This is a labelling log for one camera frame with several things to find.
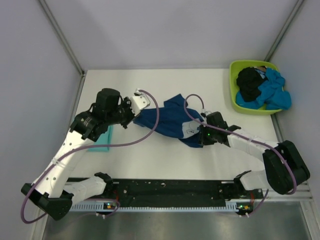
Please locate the lime green plastic basket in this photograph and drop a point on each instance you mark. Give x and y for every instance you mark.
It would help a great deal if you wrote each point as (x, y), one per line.
(234, 68)

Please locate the aluminium frame post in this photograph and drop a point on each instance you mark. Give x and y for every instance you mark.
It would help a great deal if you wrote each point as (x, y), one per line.
(60, 36)
(298, 6)

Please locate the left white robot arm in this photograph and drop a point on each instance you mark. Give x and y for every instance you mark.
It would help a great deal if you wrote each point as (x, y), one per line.
(49, 192)

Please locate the left aluminium frame post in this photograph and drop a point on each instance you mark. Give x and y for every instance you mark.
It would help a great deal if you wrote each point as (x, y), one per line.
(60, 36)

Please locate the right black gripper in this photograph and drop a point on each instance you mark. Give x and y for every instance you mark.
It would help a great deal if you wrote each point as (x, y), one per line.
(204, 141)

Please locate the black t-shirt in basket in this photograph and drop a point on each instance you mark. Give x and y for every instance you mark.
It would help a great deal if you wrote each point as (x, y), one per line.
(248, 80)

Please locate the aluminium extrusion rail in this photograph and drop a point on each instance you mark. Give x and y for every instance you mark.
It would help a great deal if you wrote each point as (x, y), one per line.
(303, 192)

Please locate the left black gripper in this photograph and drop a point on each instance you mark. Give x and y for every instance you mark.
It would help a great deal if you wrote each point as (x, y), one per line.
(126, 102)

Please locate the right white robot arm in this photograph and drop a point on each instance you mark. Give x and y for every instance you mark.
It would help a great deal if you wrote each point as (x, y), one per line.
(284, 168)

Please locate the right aluminium frame post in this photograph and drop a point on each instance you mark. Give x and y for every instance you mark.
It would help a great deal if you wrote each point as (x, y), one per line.
(298, 6)

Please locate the bright blue t-shirt in basket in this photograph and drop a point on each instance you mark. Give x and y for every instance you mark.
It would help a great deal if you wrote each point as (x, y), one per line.
(272, 94)

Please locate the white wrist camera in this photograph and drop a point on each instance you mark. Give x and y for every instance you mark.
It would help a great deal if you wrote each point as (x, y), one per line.
(139, 101)
(204, 113)

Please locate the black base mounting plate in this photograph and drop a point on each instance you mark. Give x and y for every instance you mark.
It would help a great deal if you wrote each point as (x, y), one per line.
(170, 193)

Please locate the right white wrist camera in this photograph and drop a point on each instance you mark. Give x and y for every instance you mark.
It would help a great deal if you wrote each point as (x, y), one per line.
(204, 113)

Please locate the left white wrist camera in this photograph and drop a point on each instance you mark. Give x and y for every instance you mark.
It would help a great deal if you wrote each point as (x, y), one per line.
(139, 101)

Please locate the folded teal t-shirt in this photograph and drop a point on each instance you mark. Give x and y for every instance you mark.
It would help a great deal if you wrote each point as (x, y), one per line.
(104, 139)

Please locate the dark blue printed t-shirt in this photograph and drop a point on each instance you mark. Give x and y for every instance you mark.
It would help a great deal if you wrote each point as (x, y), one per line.
(175, 123)

